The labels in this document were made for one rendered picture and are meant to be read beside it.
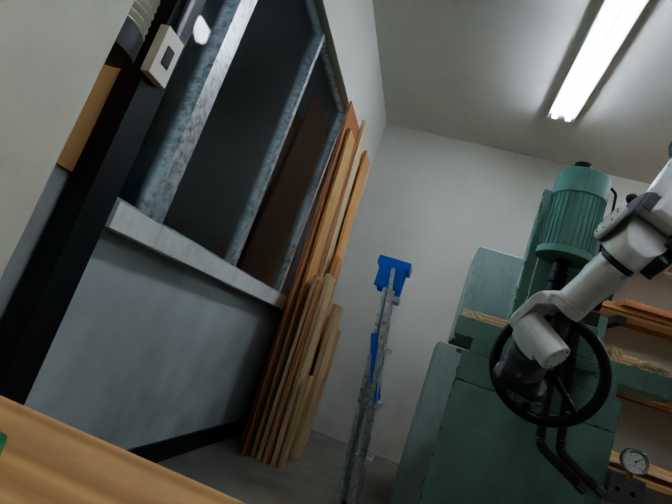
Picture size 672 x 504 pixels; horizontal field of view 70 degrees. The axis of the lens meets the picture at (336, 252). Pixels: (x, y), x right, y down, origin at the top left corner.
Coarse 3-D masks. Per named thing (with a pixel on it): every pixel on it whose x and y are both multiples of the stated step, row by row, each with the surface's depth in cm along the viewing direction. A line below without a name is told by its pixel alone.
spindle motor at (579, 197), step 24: (576, 168) 160; (552, 192) 166; (576, 192) 158; (600, 192) 157; (552, 216) 161; (576, 216) 155; (600, 216) 157; (552, 240) 157; (576, 240) 154; (576, 264) 159
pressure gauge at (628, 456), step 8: (632, 448) 122; (624, 456) 122; (632, 456) 122; (640, 456) 122; (624, 464) 122; (632, 464) 122; (640, 464) 121; (648, 464) 120; (632, 472) 121; (640, 472) 121
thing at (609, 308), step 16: (608, 304) 323; (624, 304) 316; (640, 304) 315; (608, 320) 340; (624, 320) 324; (640, 320) 322; (656, 320) 316; (656, 336) 348; (640, 400) 316; (656, 480) 300
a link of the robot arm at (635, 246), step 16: (640, 224) 88; (608, 240) 90; (624, 240) 87; (640, 240) 87; (656, 240) 87; (608, 256) 89; (624, 256) 87; (640, 256) 86; (656, 256) 86; (592, 272) 90; (608, 272) 88; (624, 272) 88; (640, 272) 88; (656, 272) 87; (576, 288) 92; (592, 288) 90; (608, 288) 89; (576, 304) 92; (592, 304) 92
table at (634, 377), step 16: (464, 320) 148; (464, 336) 148; (480, 336) 145; (512, 336) 143; (576, 368) 130; (592, 368) 127; (624, 368) 133; (624, 384) 132; (640, 384) 131; (656, 384) 130; (656, 400) 139
